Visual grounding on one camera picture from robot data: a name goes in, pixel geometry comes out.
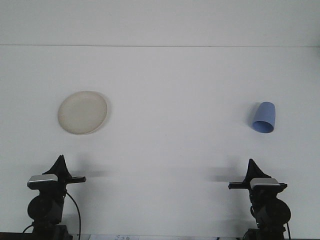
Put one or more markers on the pale blue cup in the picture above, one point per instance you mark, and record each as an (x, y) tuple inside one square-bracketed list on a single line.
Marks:
[(266, 112)]

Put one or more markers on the pale round plate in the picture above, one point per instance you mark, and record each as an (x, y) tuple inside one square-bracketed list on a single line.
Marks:
[(82, 112)]

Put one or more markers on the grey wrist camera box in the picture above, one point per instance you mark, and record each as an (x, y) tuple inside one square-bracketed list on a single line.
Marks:
[(41, 180), (263, 183)]

